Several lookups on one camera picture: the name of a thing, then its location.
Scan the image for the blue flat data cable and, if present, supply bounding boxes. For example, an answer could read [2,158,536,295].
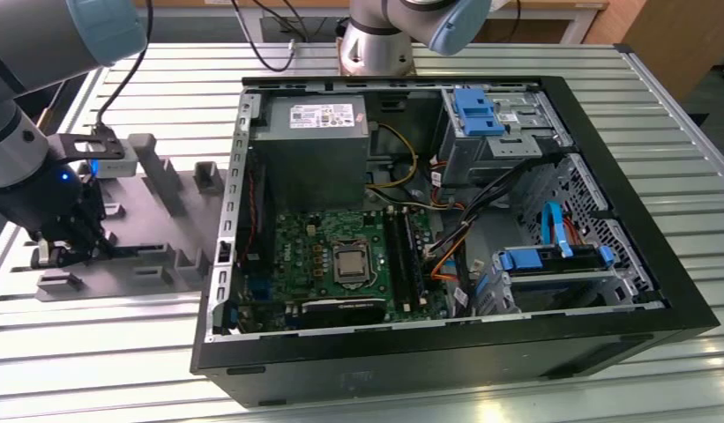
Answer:
[541,200,575,259]

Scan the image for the black cable bundle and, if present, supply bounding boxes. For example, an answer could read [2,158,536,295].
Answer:
[449,152,575,318]

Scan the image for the silver optical drive cage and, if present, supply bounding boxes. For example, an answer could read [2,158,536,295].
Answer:
[437,85,575,189]

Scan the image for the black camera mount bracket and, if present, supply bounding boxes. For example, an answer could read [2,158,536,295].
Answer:
[47,131,127,160]

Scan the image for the white-legged wooden desk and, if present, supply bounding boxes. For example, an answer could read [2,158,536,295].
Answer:
[237,0,611,45]

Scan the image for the hard disk in blue carrier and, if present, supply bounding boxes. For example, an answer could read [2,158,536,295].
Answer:
[493,244,616,278]

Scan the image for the blue plastic drive latch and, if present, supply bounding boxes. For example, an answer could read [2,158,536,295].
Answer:
[452,87,511,137]

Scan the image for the black PC case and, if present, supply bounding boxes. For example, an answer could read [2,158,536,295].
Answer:
[189,74,722,409]

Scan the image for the orange wire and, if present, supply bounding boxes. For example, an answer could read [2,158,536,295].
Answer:
[431,259,457,283]

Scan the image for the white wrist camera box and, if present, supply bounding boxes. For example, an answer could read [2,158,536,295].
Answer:
[90,157,141,180]

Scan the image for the black graphics card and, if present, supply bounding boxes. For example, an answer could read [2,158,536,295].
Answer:
[284,295,391,330]

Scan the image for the silver CPU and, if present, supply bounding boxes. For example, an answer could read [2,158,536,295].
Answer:
[336,253,368,275]

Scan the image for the grey power supply unit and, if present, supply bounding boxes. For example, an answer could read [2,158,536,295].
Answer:
[253,94,372,211]

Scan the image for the metal socket cover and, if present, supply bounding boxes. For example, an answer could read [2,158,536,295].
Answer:
[329,240,375,287]

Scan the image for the red and black twisted wire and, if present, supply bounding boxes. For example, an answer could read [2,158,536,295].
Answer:
[245,167,264,265]

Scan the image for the grey parts rack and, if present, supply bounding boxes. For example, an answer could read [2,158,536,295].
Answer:
[35,131,229,303]

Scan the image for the silver disk bay cage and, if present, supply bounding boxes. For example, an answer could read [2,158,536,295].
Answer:
[479,246,670,316]

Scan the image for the yellow wire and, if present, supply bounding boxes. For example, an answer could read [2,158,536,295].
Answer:
[365,122,421,190]

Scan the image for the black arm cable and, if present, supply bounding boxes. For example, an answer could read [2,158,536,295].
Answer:
[94,0,157,140]

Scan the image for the green motherboard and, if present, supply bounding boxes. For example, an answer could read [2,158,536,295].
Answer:
[232,206,457,331]

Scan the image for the black RAM slot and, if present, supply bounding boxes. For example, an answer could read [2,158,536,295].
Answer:
[383,207,405,313]

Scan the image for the brown wooden cabinet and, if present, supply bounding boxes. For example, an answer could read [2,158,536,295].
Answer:
[584,0,724,102]

